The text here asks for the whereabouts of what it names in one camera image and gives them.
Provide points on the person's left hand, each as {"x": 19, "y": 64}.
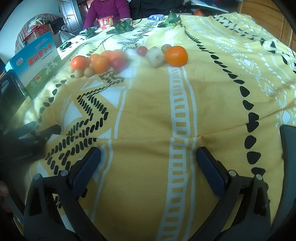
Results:
{"x": 3, "y": 197}

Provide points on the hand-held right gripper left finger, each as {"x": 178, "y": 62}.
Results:
{"x": 87, "y": 167}

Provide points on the black box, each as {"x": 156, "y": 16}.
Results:
{"x": 10, "y": 92}

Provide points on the blue and green carton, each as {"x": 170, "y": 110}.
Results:
{"x": 37, "y": 67}

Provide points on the blue and white packet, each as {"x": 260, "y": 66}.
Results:
{"x": 156, "y": 17}

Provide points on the pale radish chunk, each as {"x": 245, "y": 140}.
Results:
{"x": 156, "y": 57}

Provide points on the small red cherry tomato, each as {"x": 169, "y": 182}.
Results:
{"x": 141, "y": 51}

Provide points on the red snack box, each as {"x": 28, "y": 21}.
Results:
{"x": 106, "y": 23}

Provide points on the black bag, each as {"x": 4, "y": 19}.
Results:
{"x": 57, "y": 24}

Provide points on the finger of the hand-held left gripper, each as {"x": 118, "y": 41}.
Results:
{"x": 49, "y": 131}

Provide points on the large orange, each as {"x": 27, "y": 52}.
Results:
{"x": 176, "y": 56}

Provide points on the dark wooden door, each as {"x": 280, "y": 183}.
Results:
{"x": 70, "y": 14}

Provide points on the wooden headboard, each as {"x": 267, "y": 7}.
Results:
{"x": 266, "y": 16}

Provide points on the red print cardboard box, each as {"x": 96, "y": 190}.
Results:
{"x": 39, "y": 33}

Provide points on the green leafy vegetable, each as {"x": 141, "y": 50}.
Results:
{"x": 89, "y": 32}
{"x": 170, "y": 20}
{"x": 66, "y": 45}
{"x": 122, "y": 27}

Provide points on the small orange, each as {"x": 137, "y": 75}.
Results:
{"x": 79, "y": 63}
{"x": 101, "y": 64}
{"x": 93, "y": 57}
{"x": 112, "y": 54}

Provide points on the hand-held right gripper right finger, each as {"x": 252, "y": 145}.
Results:
{"x": 211, "y": 172}

